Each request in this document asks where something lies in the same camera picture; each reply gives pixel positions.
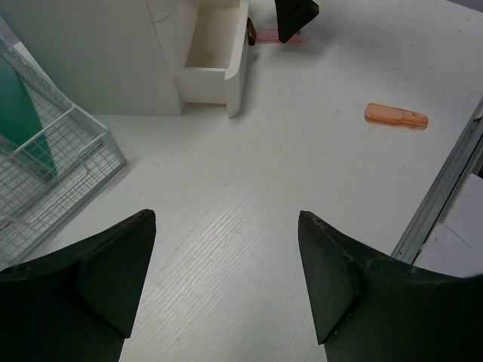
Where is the white wire mesh organizer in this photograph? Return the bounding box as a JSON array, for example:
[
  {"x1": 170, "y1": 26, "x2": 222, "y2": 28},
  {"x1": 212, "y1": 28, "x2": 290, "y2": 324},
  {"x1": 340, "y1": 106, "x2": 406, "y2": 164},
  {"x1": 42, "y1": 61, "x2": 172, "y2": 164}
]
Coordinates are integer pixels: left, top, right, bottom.
[{"x1": 1, "y1": 40, "x2": 126, "y2": 268}]

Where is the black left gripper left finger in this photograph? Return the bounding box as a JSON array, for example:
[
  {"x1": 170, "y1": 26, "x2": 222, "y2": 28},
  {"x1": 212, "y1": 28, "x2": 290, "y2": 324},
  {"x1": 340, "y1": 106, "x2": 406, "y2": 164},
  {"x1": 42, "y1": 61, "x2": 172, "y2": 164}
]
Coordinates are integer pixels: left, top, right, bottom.
[{"x1": 1, "y1": 210, "x2": 156, "y2": 361}]

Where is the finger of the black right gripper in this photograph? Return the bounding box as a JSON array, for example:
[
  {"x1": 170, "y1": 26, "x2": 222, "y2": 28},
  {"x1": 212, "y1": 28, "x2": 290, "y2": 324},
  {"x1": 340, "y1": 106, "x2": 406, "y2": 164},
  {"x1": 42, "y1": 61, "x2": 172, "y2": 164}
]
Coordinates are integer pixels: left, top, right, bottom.
[{"x1": 275, "y1": 0, "x2": 319, "y2": 43}]

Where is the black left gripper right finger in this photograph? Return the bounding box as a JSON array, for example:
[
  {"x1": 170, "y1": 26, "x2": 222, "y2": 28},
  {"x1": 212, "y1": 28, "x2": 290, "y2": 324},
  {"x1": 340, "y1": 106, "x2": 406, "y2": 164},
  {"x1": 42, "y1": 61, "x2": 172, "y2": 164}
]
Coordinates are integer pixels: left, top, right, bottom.
[{"x1": 298, "y1": 211, "x2": 482, "y2": 361}]

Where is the white bottom drawer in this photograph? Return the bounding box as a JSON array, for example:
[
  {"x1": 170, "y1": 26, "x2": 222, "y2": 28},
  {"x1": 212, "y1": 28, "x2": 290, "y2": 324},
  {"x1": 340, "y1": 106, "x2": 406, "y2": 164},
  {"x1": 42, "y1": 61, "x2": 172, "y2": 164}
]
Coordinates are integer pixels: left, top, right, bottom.
[{"x1": 175, "y1": 1, "x2": 249, "y2": 118}]

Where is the white drawer cabinet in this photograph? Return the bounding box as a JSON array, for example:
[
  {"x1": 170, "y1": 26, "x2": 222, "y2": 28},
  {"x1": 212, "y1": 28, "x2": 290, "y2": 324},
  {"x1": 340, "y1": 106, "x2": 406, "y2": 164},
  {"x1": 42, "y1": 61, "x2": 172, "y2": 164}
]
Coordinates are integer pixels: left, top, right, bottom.
[{"x1": 0, "y1": 0, "x2": 201, "y2": 116}]

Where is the green plastic folder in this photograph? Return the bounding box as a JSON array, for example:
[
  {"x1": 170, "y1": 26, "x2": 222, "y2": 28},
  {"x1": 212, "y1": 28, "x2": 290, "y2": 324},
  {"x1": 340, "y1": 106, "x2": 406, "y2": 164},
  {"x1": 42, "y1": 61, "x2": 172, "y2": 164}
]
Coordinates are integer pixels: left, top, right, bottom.
[{"x1": 1, "y1": 60, "x2": 57, "y2": 182}]

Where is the orange transparent lead case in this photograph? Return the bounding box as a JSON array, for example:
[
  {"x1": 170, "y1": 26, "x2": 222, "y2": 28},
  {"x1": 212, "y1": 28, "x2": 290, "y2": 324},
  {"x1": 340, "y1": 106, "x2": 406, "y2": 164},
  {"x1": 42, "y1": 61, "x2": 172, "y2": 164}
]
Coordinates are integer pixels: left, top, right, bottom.
[{"x1": 364, "y1": 103, "x2": 429, "y2": 130}]

